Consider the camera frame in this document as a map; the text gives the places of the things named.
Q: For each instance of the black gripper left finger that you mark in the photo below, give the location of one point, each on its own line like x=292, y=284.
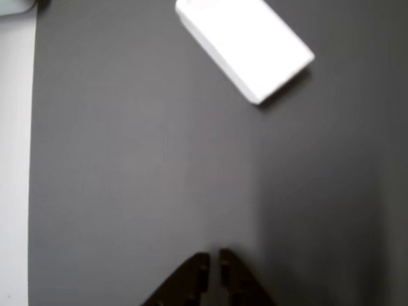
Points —
x=185, y=287

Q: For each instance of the grey desk mat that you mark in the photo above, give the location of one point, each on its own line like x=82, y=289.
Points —
x=191, y=159

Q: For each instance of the white rectangular block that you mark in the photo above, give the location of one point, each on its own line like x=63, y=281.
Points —
x=245, y=48

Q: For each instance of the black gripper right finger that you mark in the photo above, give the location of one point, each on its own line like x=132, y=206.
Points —
x=242, y=287

